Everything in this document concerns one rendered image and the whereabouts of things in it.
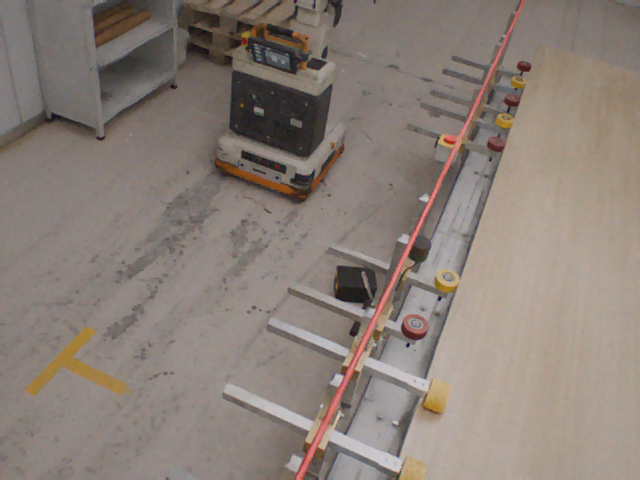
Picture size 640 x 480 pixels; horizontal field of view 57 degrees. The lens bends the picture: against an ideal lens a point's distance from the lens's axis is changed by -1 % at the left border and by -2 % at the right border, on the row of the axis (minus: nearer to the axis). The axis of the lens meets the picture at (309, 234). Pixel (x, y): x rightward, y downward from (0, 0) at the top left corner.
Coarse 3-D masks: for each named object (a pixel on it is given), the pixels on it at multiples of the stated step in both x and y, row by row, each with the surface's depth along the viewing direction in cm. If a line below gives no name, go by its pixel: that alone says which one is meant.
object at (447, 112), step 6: (426, 102) 301; (426, 108) 301; (432, 108) 300; (438, 108) 299; (444, 108) 299; (444, 114) 299; (450, 114) 298; (456, 114) 296; (462, 114) 297; (462, 120) 297; (480, 120) 294; (486, 120) 295; (480, 126) 295; (486, 126) 294; (492, 126) 292; (498, 126) 292; (498, 132) 293; (504, 132) 292
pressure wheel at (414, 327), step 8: (408, 320) 182; (416, 320) 182; (424, 320) 182; (408, 328) 179; (416, 328) 180; (424, 328) 180; (408, 336) 180; (416, 336) 179; (424, 336) 180; (408, 344) 187
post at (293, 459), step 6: (288, 456) 116; (294, 456) 115; (300, 456) 116; (288, 462) 115; (294, 462) 115; (300, 462) 115; (282, 468) 115; (288, 468) 114; (294, 468) 114; (282, 474) 116; (288, 474) 115; (294, 474) 115
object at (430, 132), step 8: (408, 128) 283; (416, 128) 282; (424, 128) 281; (432, 128) 282; (432, 136) 281; (440, 136) 279; (472, 144) 275; (480, 144) 276; (480, 152) 276; (488, 152) 274; (496, 152) 272
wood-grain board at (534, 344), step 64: (576, 64) 355; (512, 128) 283; (576, 128) 292; (512, 192) 242; (576, 192) 248; (512, 256) 211; (576, 256) 216; (448, 320) 184; (512, 320) 188; (576, 320) 191; (512, 384) 169; (576, 384) 171; (448, 448) 151; (512, 448) 153; (576, 448) 155
